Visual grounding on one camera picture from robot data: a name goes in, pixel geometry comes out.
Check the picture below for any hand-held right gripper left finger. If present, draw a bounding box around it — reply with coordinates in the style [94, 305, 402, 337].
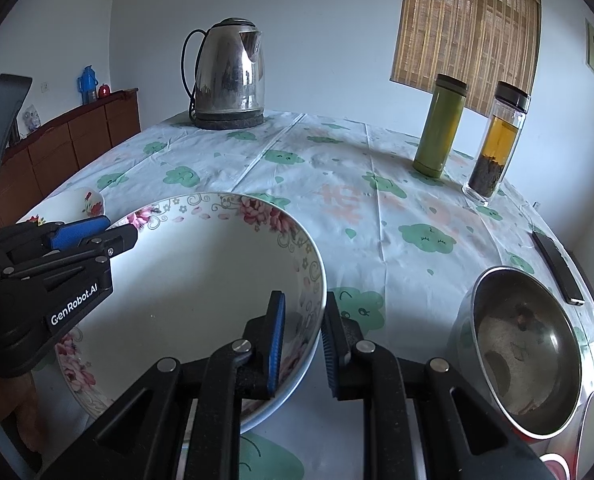
[40, 290, 288, 480]

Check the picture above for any dark kettle base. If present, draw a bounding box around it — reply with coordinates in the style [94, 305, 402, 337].
[189, 107, 266, 132]

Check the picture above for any black smartphone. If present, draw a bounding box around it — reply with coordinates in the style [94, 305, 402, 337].
[532, 230, 586, 307]

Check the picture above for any small floral plate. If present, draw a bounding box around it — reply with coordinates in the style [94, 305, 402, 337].
[17, 186, 107, 226]

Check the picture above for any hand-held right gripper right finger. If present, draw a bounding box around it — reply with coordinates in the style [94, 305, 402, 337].
[319, 291, 558, 480]

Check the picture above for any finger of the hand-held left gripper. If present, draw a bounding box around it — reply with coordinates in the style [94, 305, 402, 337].
[1, 223, 139, 282]
[0, 214, 112, 272]

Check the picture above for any stainless steel electric kettle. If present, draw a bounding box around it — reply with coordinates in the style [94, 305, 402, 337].
[181, 17, 268, 121]

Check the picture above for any glass tea bottle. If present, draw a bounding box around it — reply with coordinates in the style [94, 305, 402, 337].
[462, 80, 532, 207]

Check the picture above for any blue water bottle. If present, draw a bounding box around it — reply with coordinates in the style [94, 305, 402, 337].
[77, 65, 98, 106]

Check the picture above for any green thermos bottle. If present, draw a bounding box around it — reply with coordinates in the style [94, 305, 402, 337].
[412, 73, 468, 179]

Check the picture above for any bamboo window blind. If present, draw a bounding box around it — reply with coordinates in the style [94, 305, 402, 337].
[389, 0, 542, 116]

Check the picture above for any person's left hand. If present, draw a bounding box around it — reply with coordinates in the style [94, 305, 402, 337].
[0, 372, 46, 455]

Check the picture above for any brown wooden cabinet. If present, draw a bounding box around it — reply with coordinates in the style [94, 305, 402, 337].
[0, 87, 142, 233]

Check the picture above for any small pale ornament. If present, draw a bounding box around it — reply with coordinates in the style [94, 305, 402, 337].
[20, 104, 42, 131]

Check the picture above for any large floral ceramic bowl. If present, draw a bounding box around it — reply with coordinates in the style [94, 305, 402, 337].
[52, 191, 328, 435]

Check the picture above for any stainless steel bowl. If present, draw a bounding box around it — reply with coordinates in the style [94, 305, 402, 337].
[447, 265, 584, 441]

